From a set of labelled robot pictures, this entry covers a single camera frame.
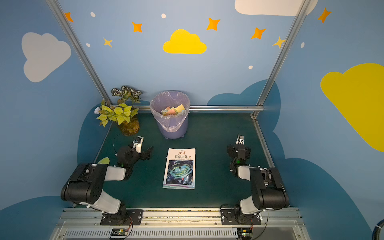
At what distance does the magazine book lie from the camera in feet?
2.83

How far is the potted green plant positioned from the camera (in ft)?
2.88

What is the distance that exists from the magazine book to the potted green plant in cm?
33
